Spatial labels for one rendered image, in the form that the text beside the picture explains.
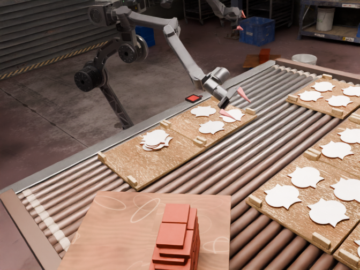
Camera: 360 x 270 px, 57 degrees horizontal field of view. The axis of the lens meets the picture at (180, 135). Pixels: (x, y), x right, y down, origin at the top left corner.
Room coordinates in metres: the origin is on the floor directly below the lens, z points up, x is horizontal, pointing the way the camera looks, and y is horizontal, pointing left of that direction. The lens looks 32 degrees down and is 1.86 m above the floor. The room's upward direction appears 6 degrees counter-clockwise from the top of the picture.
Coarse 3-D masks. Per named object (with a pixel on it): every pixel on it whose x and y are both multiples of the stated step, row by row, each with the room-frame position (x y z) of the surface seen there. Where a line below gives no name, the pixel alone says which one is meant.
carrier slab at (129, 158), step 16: (160, 128) 1.57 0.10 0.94; (128, 144) 1.44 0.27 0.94; (176, 144) 1.39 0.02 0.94; (192, 144) 1.38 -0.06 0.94; (112, 160) 1.31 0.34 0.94; (128, 160) 1.30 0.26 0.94; (144, 160) 1.29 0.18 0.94; (160, 160) 1.27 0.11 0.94; (176, 160) 1.26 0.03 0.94; (144, 176) 1.16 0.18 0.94; (160, 176) 1.16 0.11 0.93
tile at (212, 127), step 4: (200, 124) 1.55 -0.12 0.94; (204, 124) 1.54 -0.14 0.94; (208, 124) 1.54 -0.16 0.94; (212, 124) 1.54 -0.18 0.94; (216, 124) 1.53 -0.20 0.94; (220, 124) 1.53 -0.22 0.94; (200, 128) 1.51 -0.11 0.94; (204, 128) 1.51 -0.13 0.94; (208, 128) 1.50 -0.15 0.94; (212, 128) 1.50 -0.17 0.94; (216, 128) 1.49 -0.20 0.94; (220, 128) 1.49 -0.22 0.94; (200, 132) 1.47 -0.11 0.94; (204, 132) 1.46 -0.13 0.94; (208, 132) 1.46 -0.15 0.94; (212, 132) 1.45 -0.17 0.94; (216, 132) 1.46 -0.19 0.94
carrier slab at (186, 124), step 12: (192, 108) 1.76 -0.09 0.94; (216, 108) 1.73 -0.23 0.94; (228, 108) 1.71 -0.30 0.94; (180, 120) 1.64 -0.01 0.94; (192, 120) 1.62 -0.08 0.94; (204, 120) 1.61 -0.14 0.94; (216, 120) 1.59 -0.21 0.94; (180, 132) 1.50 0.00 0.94; (192, 132) 1.49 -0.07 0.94; (228, 132) 1.45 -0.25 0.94
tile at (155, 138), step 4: (152, 132) 1.48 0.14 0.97; (156, 132) 1.47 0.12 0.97; (160, 132) 1.47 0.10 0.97; (164, 132) 1.46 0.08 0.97; (148, 136) 1.44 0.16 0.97; (152, 136) 1.44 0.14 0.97; (156, 136) 1.44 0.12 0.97; (160, 136) 1.43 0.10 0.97; (164, 136) 1.43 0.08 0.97; (168, 136) 1.44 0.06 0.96; (144, 140) 1.41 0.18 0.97; (148, 140) 1.40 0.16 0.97; (152, 140) 1.40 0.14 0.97; (156, 140) 1.40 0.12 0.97; (160, 140) 1.39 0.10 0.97; (164, 140) 1.40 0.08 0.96; (148, 144) 1.37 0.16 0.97; (152, 144) 1.37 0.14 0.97; (156, 144) 1.36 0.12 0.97
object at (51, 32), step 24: (0, 0) 5.56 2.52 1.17; (24, 0) 5.81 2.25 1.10; (48, 0) 6.07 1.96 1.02; (72, 0) 6.35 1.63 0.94; (0, 24) 5.49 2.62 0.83; (24, 24) 5.72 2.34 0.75; (48, 24) 5.98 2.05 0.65; (72, 24) 6.27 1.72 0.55; (0, 48) 5.40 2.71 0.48; (24, 48) 5.63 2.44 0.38; (48, 48) 5.88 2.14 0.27; (72, 48) 6.19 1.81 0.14; (96, 48) 6.47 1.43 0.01; (0, 72) 5.30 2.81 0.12; (24, 72) 5.51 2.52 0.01
